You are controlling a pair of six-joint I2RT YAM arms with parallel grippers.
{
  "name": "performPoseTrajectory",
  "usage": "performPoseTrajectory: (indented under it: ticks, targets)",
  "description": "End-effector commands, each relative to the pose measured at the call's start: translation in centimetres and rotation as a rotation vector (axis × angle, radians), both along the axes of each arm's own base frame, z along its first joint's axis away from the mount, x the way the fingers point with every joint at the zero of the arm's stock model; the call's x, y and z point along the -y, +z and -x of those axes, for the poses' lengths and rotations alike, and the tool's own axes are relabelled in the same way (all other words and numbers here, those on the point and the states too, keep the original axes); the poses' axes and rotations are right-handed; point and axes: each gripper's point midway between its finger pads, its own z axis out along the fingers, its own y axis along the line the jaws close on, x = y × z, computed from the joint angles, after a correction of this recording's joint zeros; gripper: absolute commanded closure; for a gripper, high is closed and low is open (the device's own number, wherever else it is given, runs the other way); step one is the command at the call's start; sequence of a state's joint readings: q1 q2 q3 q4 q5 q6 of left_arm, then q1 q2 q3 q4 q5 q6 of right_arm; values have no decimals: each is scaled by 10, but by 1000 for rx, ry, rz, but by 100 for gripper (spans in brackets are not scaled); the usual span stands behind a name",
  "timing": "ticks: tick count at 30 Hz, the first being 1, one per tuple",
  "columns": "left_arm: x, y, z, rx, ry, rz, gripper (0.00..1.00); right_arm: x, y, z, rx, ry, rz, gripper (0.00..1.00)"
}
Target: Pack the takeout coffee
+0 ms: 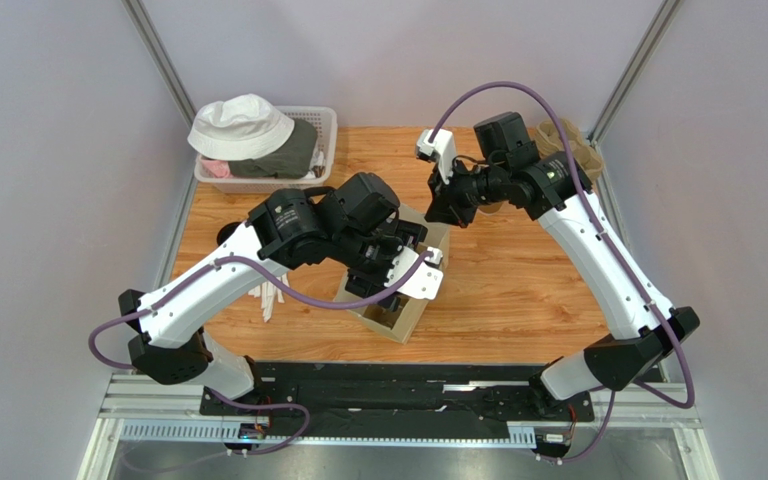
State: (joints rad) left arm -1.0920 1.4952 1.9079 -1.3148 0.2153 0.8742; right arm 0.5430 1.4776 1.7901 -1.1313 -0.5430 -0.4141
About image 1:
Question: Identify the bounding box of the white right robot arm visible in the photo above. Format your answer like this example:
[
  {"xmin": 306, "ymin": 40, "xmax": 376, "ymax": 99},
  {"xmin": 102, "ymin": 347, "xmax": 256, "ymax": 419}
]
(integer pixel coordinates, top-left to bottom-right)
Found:
[{"xmin": 415, "ymin": 112, "xmax": 700, "ymax": 406}]

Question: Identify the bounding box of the white bucket hat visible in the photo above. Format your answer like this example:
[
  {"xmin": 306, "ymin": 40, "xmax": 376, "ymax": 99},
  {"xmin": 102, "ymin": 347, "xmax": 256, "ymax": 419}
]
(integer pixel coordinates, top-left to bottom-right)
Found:
[{"xmin": 187, "ymin": 94, "xmax": 295, "ymax": 161}]

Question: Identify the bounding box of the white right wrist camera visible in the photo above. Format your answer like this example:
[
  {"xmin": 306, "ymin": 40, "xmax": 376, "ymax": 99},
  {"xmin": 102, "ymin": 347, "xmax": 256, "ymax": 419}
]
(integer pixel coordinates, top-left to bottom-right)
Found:
[{"xmin": 415, "ymin": 129, "xmax": 457, "ymax": 185}]

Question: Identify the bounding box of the olive green cloth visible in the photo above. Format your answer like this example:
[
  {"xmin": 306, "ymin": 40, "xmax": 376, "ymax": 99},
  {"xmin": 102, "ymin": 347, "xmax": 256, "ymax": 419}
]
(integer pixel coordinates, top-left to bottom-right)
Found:
[{"xmin": 228, "ymin": 119, "xmax": 318, "ymax": 179}]

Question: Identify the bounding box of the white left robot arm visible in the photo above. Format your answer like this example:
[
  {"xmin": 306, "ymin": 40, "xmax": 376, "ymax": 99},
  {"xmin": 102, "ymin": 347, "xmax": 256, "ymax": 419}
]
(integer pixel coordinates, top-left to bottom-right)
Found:
[{"xmin": 126, "ymin": 173, "xmax": 443, "ymax": 399}]

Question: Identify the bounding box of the aluminium frame rail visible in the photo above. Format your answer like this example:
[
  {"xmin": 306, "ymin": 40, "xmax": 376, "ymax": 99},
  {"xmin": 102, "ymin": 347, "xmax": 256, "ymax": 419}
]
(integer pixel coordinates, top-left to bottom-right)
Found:
[{"xmin": 98, "ymin": 374, "xmax": 703, "ymax": 430}]

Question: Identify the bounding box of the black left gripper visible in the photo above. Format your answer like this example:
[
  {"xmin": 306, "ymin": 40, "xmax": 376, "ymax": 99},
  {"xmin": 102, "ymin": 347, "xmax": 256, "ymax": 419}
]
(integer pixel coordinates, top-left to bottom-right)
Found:
[{"xmin": 331, "ymin": 221, "xmax": 429, "ymax": 313}]

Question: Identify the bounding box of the pink cloth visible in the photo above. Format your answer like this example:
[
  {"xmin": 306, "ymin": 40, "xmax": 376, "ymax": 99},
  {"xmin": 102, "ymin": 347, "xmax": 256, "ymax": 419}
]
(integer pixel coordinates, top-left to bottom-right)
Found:
[{"xmin": 199, "ymin": 157, "xmax": 232, "ymax": 179}]

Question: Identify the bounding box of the stack of pulp carriers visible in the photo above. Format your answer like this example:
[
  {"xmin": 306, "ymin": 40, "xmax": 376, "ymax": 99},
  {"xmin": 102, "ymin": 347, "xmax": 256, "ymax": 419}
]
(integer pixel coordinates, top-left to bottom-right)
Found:
[{"xmin": 534, "ymin": 118, "xmax": 605, "ymax": 183}]

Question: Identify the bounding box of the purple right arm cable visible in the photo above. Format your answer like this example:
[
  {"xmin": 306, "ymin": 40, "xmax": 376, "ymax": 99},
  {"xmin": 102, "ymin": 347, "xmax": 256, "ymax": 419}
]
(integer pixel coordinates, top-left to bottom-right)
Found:
[{"xmin": 429, "ymin": 81, "xmax": 697, "ymax": 465}]

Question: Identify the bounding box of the kraft paper bag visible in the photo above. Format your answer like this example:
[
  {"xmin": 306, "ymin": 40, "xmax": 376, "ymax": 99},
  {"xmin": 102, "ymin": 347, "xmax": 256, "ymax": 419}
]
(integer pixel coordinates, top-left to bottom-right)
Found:
[{"xmin": 339, "ymin": 204, "xmax": 450, "ymax": 344}]

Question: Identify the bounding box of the white plastic basket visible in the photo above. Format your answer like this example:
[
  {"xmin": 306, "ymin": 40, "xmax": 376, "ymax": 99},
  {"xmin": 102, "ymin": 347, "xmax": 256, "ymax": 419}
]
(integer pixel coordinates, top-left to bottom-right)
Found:
[{"xmin": 194, "ymin": 106, "xmax": 338, "ymax": 194}]

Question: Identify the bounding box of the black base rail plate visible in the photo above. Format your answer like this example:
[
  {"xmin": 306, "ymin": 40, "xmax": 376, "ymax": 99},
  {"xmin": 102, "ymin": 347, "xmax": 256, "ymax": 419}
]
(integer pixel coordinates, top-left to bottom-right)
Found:
[{"xmin": 197, "ymin": 359, "xmax": 598, "ymax": 442}]

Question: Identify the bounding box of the wrapped white straws bundle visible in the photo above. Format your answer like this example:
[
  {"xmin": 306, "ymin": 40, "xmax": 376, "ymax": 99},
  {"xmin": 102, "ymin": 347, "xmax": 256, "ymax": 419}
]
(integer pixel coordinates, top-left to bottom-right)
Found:
[{"xmin": 247, "ymin": 282, "xmax": 285, "ymax": 323}]

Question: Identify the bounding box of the stack of paper cups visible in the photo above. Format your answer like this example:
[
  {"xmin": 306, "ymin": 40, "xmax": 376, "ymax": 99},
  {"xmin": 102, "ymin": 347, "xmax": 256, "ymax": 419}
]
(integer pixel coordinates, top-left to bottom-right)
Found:
[{"xmin": 477, "ymin": 203, "xmax": 504, "ymax": 216}]

